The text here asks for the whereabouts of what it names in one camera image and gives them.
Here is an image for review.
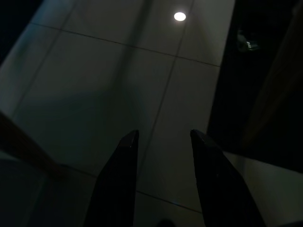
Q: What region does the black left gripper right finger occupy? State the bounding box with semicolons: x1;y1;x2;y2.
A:
190;129;266;227

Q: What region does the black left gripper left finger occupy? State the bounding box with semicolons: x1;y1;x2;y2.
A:
89;129;140;227

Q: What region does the black cabinet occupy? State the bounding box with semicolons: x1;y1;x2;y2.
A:
207;0;303;166

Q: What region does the light wooden table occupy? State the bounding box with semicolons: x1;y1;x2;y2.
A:
0;110;64;177

